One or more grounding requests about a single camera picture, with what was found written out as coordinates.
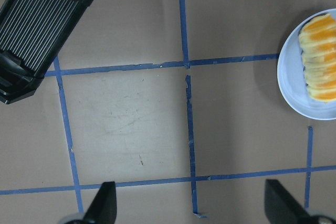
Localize striped bread roll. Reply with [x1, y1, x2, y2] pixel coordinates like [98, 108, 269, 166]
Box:
[298, 13, 335, 103]

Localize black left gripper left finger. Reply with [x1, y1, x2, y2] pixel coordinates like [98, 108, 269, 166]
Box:
[83, 182, 117, 224]

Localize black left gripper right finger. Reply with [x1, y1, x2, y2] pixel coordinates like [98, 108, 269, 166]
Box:
[264, 179, 314, 224]

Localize black dish rack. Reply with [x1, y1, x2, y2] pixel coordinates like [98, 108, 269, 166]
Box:
[1, 0, 93, 104]

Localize blue round plate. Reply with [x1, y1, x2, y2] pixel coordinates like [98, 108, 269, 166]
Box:
[277, 8, 335, 121]

